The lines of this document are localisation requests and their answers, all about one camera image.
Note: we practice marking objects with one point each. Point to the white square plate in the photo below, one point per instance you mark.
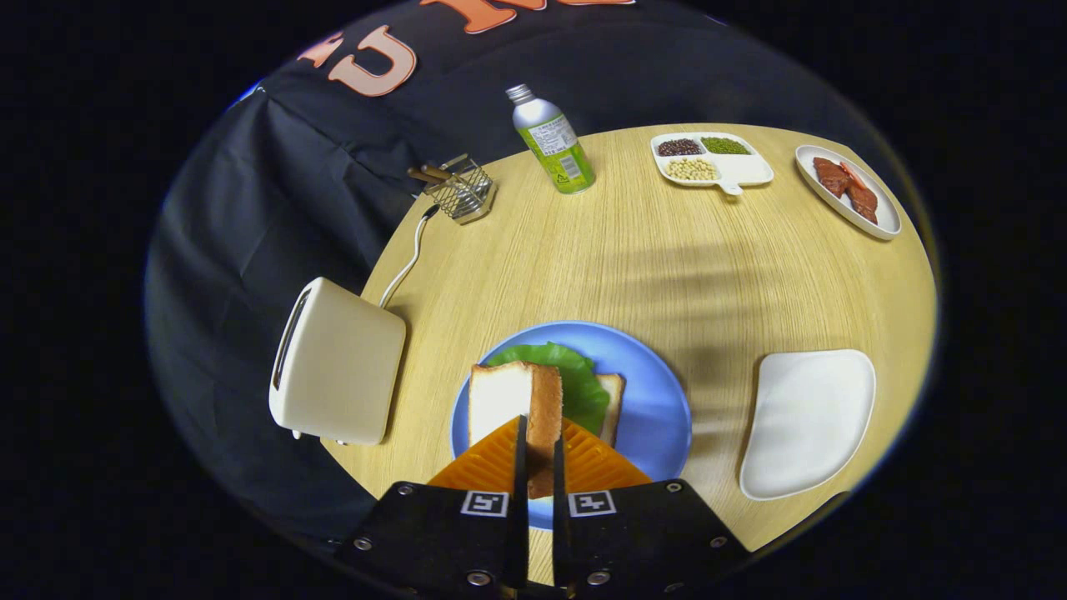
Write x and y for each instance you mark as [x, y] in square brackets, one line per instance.
[809, 425]

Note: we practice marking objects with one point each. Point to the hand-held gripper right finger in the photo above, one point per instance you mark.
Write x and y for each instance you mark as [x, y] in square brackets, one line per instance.
[633, 533]

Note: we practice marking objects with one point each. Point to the pile of green beans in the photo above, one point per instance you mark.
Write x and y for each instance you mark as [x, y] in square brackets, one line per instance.
[726, 146]

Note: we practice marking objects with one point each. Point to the plain toast bread slice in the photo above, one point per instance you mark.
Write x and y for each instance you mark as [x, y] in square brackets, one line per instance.
[500, 400]

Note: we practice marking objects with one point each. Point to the green-labelled metal bottle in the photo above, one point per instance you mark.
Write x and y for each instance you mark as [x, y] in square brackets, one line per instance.
[554, 142]

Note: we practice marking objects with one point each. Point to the brown meat piece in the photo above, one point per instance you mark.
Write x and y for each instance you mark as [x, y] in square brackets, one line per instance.
[831, 177]
[863, 202]

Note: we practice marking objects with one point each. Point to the white divided dish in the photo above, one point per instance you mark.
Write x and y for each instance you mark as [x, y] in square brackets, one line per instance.
[746, 171]

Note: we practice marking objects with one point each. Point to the pile of yellow soybeans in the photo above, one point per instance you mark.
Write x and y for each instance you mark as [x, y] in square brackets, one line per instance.
[691, 169]

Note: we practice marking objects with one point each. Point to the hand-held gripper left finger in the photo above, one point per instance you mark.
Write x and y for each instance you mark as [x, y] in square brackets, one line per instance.
[450, 533]

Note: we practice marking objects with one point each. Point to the brown wooden utensils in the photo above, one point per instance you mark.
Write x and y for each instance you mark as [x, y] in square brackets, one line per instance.
[429, 174]

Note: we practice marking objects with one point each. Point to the green lettuce leaf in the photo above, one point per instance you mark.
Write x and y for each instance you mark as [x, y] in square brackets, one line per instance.
[583, 392]

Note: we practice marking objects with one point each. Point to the white oval meat plate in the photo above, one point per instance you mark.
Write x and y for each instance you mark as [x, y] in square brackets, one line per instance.
[886, 218]

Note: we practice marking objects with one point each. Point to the black backdrop cloth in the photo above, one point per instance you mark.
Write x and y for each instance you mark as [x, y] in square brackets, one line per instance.
[250, 208]

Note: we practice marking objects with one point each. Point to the pile of dark red beans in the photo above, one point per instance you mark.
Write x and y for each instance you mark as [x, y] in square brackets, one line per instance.
[679, 147]

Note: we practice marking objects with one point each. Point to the pink sausage slice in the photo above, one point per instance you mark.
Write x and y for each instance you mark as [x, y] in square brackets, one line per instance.
[852, 175]

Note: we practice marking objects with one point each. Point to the white toaster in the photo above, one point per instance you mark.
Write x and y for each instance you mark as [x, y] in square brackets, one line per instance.
[342, 367]

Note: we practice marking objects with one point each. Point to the blue round plate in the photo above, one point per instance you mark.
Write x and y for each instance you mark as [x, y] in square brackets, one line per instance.
[650, 400]

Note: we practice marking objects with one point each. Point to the bread slice with ham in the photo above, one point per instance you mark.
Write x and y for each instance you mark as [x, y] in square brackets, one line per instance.
[613, 400]

